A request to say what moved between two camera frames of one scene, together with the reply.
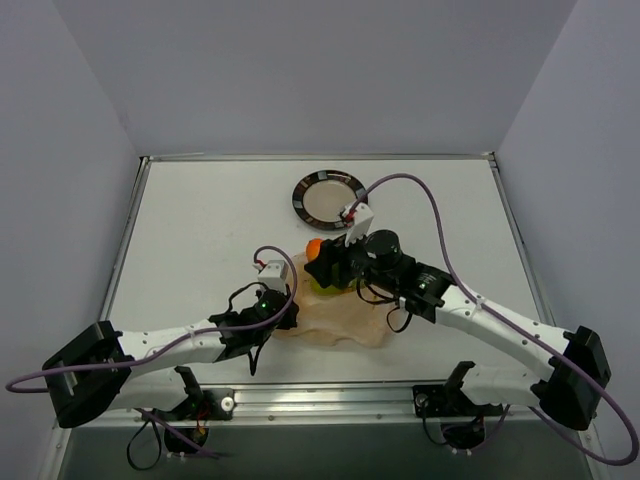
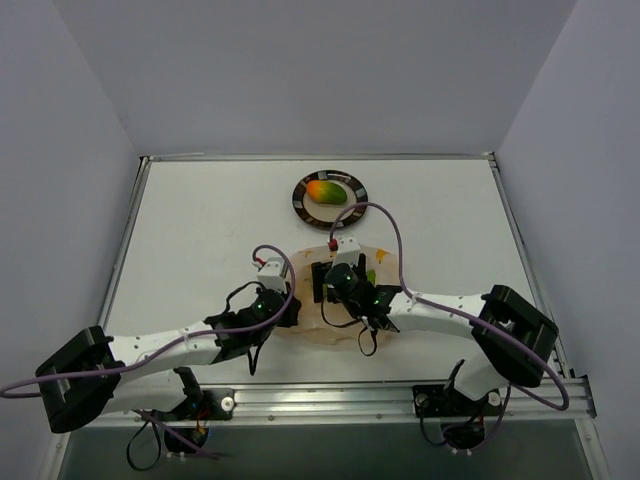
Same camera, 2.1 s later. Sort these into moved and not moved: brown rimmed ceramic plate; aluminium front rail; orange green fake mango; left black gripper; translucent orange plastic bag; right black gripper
Moved: orange green fake mango; right black gripper
Not moved: translucent orange plastic bag; aluminium front rail; left black gripper; brown rimmed ceramic plate
